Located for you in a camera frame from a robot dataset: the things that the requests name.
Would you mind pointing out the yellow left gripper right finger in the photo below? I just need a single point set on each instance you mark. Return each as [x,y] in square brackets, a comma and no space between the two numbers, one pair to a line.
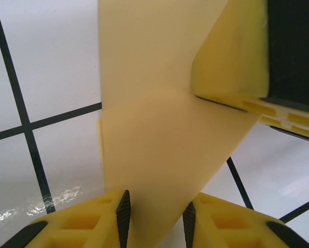
[234,227]

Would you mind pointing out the yellow cloth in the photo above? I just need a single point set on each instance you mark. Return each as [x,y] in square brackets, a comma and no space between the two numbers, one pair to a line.
[144,129]

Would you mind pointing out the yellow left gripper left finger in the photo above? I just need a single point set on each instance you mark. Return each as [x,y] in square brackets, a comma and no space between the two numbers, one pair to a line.
[92,224]

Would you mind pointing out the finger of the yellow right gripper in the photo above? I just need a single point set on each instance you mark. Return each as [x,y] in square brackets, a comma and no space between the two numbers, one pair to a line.
[299,126]
[247,51]

